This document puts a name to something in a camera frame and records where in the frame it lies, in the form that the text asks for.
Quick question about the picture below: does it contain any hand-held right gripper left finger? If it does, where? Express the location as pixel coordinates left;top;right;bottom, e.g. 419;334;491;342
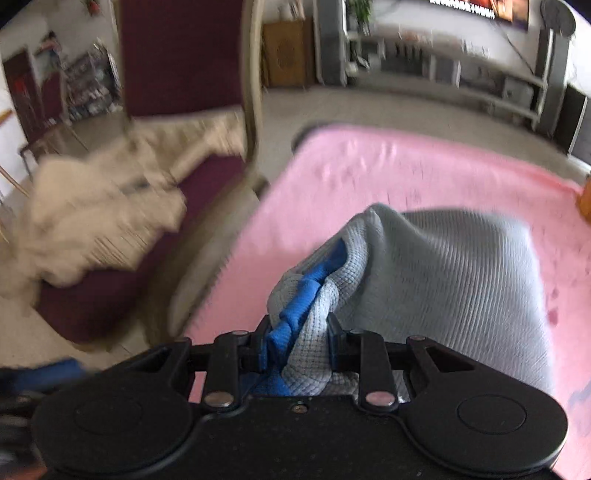
121;314;278;413

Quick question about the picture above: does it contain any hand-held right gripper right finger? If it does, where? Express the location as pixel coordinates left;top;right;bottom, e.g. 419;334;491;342
325;313;477;414

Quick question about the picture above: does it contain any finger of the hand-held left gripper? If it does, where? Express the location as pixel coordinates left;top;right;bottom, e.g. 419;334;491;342
0;357;92;394
0;391;42;462

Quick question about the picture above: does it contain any grey and blue sweatshirt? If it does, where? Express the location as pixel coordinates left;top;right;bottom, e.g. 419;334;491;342
249;203;555;403

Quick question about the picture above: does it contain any beige jacket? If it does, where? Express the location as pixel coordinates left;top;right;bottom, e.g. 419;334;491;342
0;113;246;302

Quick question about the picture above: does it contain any pink blanket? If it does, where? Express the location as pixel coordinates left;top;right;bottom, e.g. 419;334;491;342
182;124;591;480

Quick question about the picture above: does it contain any dark red door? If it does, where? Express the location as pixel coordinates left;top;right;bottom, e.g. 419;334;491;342
2;47;66;145

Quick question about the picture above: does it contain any cluttered shelf rack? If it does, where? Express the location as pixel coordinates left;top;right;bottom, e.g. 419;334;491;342
61;42;119;121

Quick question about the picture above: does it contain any orange thing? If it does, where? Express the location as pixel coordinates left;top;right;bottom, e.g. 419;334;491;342
574;176;591;214

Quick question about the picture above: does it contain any wooden cabinet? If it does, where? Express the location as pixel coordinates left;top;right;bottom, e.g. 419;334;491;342
261;19;308;90

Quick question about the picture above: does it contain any grey tower speaker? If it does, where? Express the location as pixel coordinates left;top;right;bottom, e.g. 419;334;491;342
317;0;350;87

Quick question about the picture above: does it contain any metal shelf rack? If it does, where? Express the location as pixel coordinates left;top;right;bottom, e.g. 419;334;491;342
346;31;555;136

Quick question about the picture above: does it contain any black box speaker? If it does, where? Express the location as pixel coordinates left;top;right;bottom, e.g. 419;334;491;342
553;84;590;156

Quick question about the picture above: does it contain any green plant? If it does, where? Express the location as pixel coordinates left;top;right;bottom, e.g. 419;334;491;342
346;0;376;29

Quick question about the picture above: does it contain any grey stand with round top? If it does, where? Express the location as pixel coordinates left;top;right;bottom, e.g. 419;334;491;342
534;0;576;132

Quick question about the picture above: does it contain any television screen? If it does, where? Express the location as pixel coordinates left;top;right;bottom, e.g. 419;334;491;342
428;0;530;29

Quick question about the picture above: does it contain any maroon chair with gold frame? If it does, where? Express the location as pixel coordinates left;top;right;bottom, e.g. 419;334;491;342
34;0;271;357

